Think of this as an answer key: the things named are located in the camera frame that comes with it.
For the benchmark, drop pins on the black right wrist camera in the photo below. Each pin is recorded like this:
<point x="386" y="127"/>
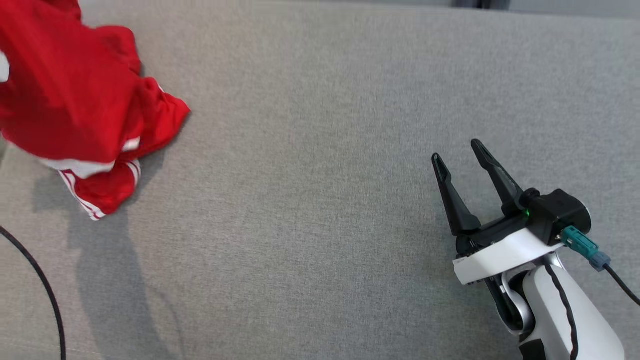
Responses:
<point x="560" y="212"/>

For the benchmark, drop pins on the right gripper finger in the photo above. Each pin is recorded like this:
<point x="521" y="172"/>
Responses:
<point x="505" y="190"/>
<point x="457" y="210"/>

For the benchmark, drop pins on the red Bulls basketball jersey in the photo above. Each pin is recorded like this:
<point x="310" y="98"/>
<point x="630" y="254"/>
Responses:
<point x="75" y="100"/>

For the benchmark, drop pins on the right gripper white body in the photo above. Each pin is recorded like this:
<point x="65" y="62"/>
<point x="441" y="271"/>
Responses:
<point x="505" y="252"/>

